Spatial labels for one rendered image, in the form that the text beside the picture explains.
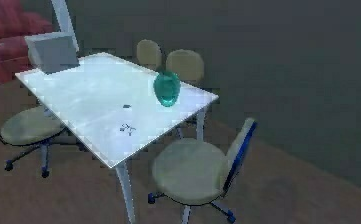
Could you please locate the green glass vase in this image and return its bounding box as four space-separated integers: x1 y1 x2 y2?
153 70 182 108

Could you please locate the beige swivel chair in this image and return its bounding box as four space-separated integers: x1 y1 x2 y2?
136 39 163 70
0 103 71 179
165 49 205 84
147 117 258 224

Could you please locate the small dark key set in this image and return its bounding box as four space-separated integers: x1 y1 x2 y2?
119 123 137 137

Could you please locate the white table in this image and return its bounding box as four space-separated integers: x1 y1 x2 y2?
15 52 220 224

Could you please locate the grey open laptop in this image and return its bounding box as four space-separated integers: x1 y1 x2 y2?
24 31 81 75

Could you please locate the red sofa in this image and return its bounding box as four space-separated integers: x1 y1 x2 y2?
0 0 54 88

